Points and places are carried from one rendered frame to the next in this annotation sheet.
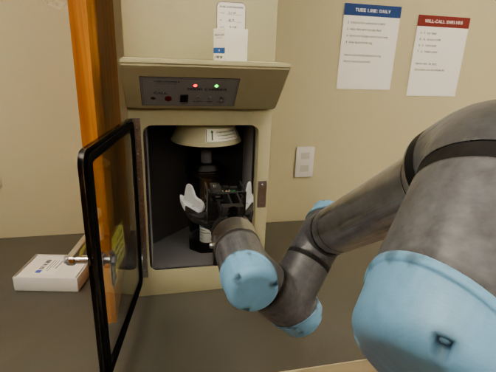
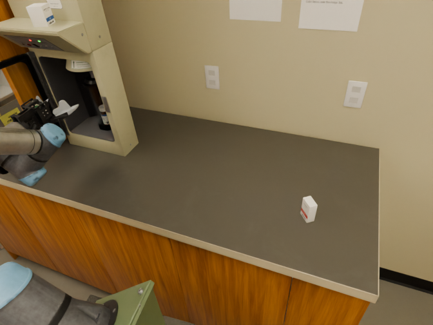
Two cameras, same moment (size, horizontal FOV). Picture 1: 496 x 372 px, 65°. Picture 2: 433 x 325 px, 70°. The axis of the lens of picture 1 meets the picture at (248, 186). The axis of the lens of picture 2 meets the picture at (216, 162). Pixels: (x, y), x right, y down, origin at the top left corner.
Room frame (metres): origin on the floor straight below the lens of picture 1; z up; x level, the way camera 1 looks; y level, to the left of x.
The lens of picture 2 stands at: (0.28, -1.05, 1.77)
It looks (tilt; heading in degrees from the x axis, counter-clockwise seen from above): 39 degrees down; 38
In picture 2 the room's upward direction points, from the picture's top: 4 degrees counter-clockwise
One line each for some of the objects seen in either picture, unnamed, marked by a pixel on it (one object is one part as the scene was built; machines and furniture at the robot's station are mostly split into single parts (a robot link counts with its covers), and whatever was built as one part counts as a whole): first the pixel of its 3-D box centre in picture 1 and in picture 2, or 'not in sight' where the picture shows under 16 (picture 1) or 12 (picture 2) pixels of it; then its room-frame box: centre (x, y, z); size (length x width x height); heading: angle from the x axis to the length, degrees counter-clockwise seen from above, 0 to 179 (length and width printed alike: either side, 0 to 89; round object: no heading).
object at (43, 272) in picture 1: (56, 271); not in sight; (0.89, 0.50, 0.96); 0.16 x 0.12 x 0.04; 92
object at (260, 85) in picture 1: (205, 85); (40, 39); (0.81, 0.09, 1.46); 0.32 x 0.11 x 0.10; 103
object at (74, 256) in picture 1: (88, 249); not in sight; (0.59, 0.27, 1.20); 0.10 x 0.05 x 0.03; 4
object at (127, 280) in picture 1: (118, 235); (13, 115); (0.66, 0.24, 1.19); 0.30 x 0.01 x 0.40; 4
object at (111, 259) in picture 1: (110, 269); not in sight; (0.55, 0.22, 1.18); 0.02 x 0.02 x 0.06; 4
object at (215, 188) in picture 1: (226, 214); (33, 117); (0.65, 0.04, 1.25); 0.12 x 0.08 x 0.09; 13
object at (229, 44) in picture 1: (230, 45); (41, 15); (0.82, 0.05, 1.54); 0.05 x 0.05 x 0.06; 32
